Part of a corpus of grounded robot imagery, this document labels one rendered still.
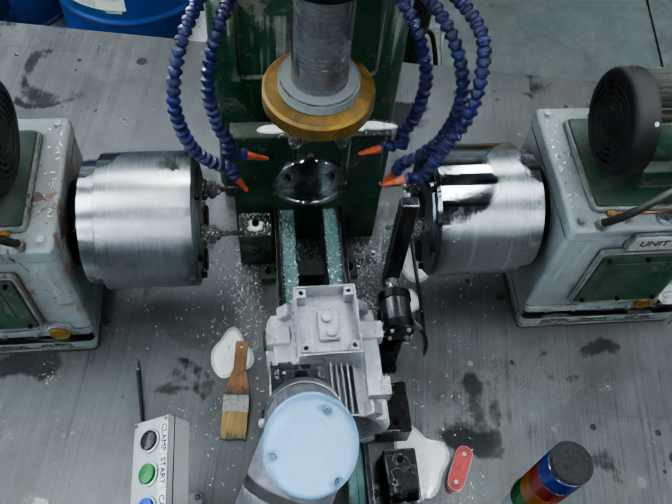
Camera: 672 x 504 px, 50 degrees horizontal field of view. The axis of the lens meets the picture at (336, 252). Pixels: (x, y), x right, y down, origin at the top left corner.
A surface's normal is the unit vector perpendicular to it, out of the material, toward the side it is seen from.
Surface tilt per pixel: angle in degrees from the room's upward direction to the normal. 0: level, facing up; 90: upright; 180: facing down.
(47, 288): 90
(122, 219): 35
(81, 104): 0
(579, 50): 0
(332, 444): 25
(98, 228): 40
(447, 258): 81
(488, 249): 70
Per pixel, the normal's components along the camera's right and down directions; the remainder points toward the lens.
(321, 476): 0.13, -0.12
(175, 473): 0.87, -0.33
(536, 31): 0.07, -0.53
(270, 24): 0.09, 0.85
